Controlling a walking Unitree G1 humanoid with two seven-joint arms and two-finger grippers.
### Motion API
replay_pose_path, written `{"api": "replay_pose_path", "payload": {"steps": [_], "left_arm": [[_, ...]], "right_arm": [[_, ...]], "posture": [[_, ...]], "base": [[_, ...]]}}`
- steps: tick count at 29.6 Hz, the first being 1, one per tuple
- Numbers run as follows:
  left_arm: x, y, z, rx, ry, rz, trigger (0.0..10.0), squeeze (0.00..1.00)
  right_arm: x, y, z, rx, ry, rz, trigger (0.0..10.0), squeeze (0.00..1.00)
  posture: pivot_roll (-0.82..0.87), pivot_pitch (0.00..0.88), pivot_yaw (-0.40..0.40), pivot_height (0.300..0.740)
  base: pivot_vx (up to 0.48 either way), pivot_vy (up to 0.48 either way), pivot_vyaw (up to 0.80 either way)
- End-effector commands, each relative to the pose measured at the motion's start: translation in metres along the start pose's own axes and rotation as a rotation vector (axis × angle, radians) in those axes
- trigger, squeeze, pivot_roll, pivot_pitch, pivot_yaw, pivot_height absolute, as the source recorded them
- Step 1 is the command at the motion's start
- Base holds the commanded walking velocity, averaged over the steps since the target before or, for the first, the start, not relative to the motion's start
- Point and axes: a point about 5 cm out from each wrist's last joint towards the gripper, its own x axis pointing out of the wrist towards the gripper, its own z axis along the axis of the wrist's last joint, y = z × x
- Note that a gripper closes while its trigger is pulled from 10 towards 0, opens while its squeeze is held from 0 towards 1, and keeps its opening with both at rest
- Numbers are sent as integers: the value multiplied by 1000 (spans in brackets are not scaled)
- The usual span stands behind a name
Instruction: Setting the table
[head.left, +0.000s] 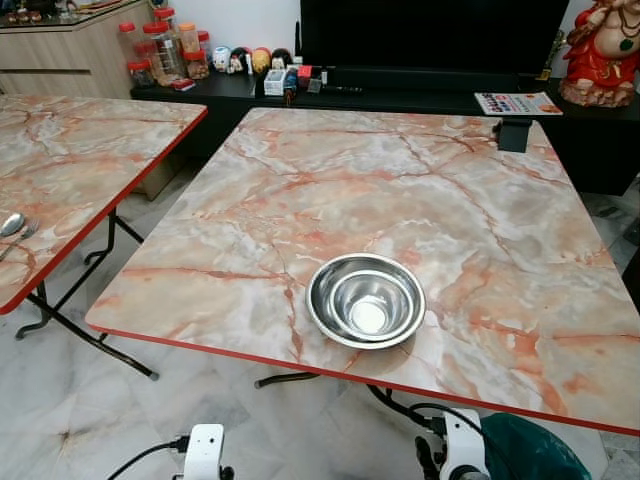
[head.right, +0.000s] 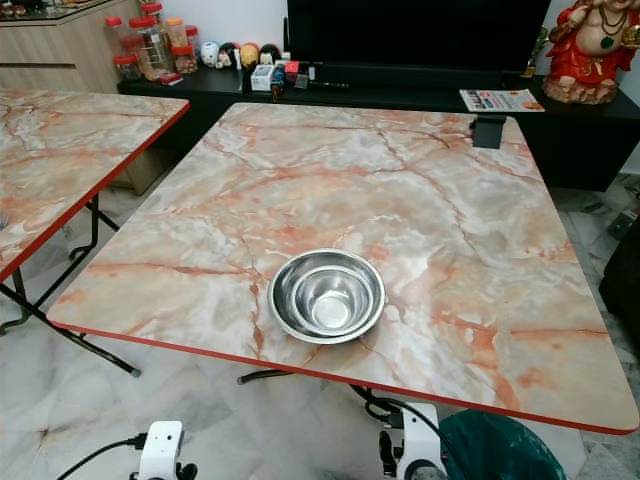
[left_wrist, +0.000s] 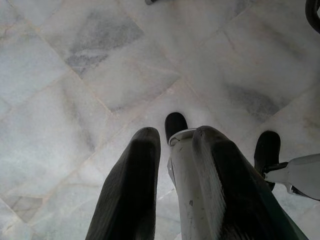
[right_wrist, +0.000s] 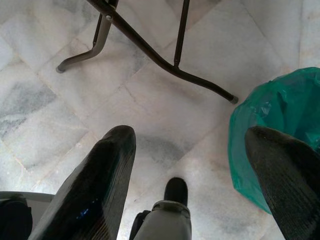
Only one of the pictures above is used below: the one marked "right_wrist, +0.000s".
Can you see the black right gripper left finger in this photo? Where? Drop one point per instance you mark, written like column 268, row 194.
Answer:
column 97, row 190

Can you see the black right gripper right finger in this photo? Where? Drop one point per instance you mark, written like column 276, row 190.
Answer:
column 290, row 180

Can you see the green plastic bin bag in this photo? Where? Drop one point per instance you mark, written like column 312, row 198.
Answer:
column 272, row 105

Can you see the grey black robot body part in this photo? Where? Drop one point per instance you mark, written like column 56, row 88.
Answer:
column 12, row 217

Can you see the dark metal folding table leg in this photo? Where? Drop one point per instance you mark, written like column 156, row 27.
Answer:
column 150, row 51

